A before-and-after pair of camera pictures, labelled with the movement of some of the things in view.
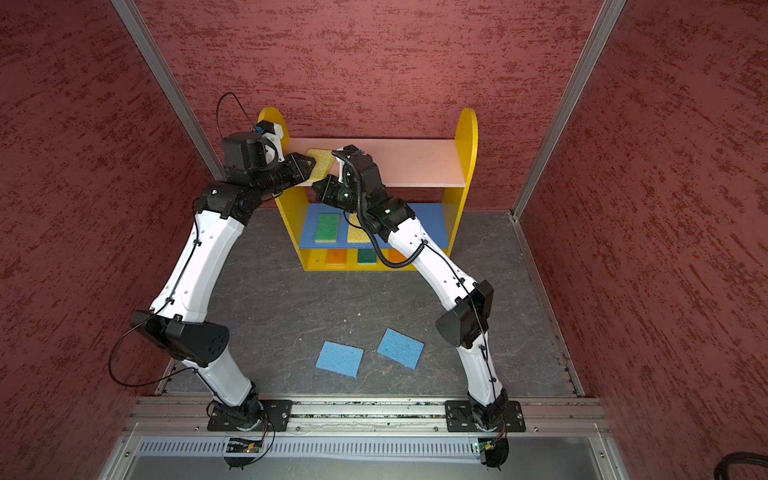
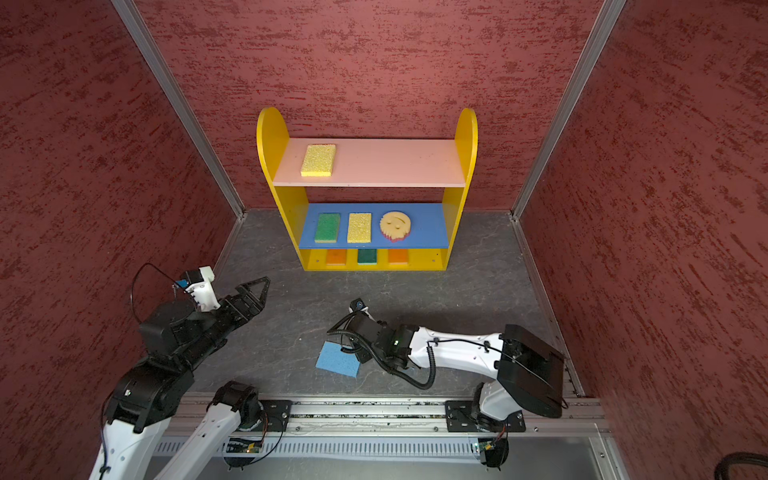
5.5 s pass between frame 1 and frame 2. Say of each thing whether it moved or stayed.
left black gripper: moved
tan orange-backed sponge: stayed
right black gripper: moved
